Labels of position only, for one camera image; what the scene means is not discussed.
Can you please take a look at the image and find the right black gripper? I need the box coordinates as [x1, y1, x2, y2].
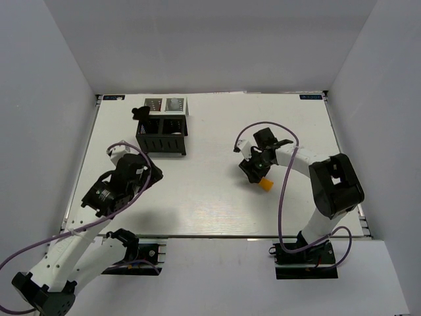
[239, 148, 274, 184]

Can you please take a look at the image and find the orange cream tube white cap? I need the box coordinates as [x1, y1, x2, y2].
[258, 178, 274, 192]

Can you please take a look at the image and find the clear small bottle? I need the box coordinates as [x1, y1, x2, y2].
[166, 98, 184, 112]

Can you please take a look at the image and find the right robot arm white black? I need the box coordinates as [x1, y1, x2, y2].
[234, 128, 364, 263]

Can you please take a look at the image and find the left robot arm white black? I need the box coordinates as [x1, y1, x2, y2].
[12, 153, 163, 315]

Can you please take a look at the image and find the black makeup organizer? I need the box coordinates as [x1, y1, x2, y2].
[136, 115, 188, 155]

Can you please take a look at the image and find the white makeup organizer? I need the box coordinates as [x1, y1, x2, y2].
[143, 97, 189, 116]

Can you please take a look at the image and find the right blue table label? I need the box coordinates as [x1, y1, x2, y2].
[299, 94, 323, 100]

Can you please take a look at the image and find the blue table label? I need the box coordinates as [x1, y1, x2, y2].
[102, 95, 125, 101]
[299, 94, 323, 100]

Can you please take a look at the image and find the left blue table label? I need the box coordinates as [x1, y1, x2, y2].
[102, 95, 125, 101]

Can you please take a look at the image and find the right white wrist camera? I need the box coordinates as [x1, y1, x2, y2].
[234, 140, 252, 161]

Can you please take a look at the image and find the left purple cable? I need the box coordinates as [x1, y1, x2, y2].
[0, 142, 155, 316]

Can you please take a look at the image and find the purple cable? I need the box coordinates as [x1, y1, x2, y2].
[235, 121, 353, 266]
[0, 142, 155, 316]

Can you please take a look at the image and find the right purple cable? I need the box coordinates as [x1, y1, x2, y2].
[235, 121, 353, 266]

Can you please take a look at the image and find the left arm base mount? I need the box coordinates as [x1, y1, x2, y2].
[102, 238, 168, 277]

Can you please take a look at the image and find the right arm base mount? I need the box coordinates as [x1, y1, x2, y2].
[268, 241, 338, 280]

